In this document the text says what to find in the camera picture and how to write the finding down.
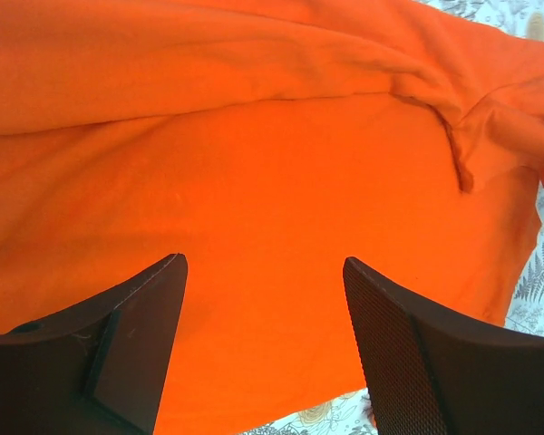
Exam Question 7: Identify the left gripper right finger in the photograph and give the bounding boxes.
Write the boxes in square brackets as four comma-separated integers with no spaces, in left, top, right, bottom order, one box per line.
[343,257,544,434]

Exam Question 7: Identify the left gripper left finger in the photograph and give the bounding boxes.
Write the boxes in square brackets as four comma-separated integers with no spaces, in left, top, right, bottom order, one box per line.
[0,254,188,434]

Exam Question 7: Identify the orange t-shirt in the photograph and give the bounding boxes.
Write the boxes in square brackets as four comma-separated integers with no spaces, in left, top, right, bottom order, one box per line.
[0,1,544,434]

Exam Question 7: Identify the floral patterned table mat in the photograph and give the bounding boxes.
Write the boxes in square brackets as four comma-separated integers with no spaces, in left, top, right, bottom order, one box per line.
[249,1,544,434]

